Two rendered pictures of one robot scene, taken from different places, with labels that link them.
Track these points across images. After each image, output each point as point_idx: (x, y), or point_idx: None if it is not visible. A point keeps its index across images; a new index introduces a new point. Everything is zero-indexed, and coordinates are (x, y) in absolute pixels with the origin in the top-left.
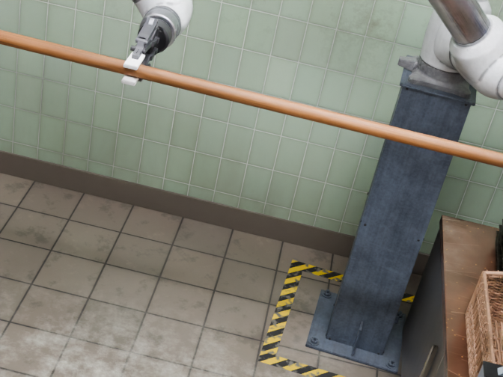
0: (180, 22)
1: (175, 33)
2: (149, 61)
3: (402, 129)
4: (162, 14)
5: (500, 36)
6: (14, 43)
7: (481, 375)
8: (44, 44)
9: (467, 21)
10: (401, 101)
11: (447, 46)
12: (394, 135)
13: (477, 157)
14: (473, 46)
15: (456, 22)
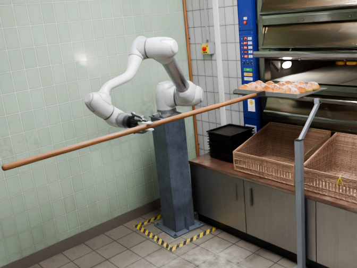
0: None
1: None
2: None
3: (222, 102)
4: (126, 113)
5: (192, 83)
6: (109, 137)
7: (297, 143)
8: (118, 132)
9: (185, 81)
10: (165, 126)
11: (171, 99)
12: (222, 104)
13: (241, 99)
14: (188, 89)
15: (183, 83)
